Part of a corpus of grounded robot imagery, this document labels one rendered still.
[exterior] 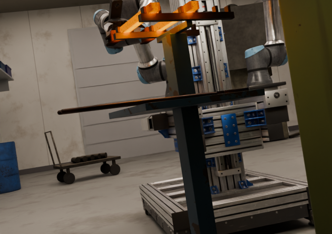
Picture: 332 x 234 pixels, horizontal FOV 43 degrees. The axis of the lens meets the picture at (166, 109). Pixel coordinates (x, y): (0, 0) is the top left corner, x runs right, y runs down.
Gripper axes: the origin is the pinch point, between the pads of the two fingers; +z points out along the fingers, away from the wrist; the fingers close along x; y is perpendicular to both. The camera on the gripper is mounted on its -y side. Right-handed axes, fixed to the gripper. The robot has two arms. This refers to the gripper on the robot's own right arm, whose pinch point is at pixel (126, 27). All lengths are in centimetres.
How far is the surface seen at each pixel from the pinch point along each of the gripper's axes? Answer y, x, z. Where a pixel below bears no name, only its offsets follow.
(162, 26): -4.8, -3.8, 25.3
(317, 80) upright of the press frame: 0, -22, 77
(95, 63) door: 258, -192, -811
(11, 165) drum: 297, 39, -464
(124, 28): -4.7, 8.3, 22.9
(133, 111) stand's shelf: 13, 15, 47
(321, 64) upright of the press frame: -4, -23, 77
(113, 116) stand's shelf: 20.3, 16.4, 32.2
